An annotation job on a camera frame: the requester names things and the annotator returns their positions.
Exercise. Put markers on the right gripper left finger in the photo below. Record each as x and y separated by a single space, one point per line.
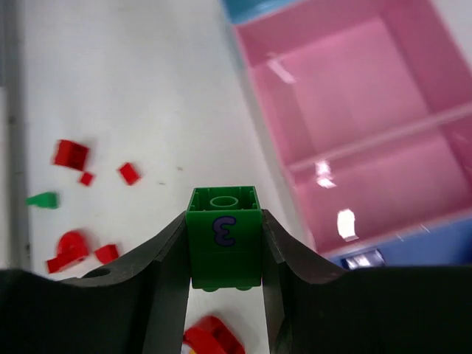
135 304

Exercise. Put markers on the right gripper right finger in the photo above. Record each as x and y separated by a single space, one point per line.
314 306

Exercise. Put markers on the red slope piece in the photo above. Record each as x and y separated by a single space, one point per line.
107 253

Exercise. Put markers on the red flower duplo brick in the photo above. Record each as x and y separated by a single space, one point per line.
210 335

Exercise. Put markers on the red arch brick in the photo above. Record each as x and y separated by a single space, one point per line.
72 248

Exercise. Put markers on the small red plate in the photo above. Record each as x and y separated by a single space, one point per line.
129 173

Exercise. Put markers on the green slope piece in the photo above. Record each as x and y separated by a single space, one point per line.
45 200

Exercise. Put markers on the purple bin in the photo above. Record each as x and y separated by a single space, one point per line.
444 245

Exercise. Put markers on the small pink bin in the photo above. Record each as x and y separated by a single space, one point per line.
388 186

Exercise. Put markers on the red brick cluster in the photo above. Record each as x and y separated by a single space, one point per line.
74 156

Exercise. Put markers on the large pink bin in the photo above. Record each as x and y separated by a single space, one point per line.
332 75

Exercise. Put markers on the light blue bin left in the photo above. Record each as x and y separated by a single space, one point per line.
244 11

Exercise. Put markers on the aluminium rail front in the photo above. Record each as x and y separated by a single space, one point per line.
12 81

